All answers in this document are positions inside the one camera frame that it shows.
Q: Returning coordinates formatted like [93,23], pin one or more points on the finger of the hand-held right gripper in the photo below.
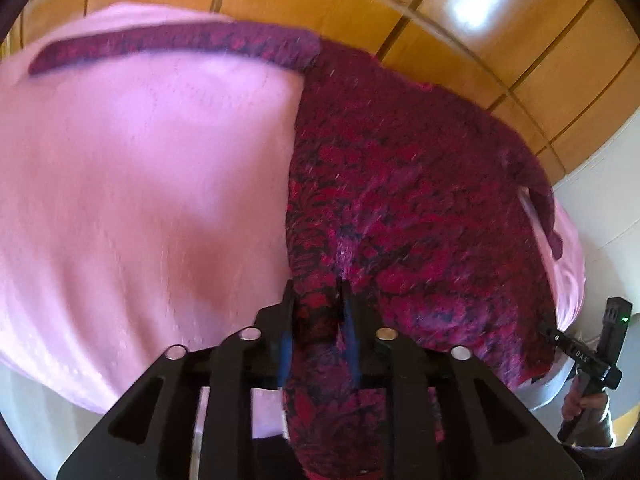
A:
[570,350]

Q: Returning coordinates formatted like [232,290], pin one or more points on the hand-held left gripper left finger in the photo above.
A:
[285,355]

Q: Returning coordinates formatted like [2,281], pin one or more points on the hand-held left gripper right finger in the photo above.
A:
[351,345]

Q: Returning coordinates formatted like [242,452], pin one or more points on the maroon red knitted sweater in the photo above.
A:
[400,200]

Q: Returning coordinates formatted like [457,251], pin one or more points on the person's right hand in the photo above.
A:
[590,406]

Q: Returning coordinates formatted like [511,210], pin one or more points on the pink blanket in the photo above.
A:
[140,200]

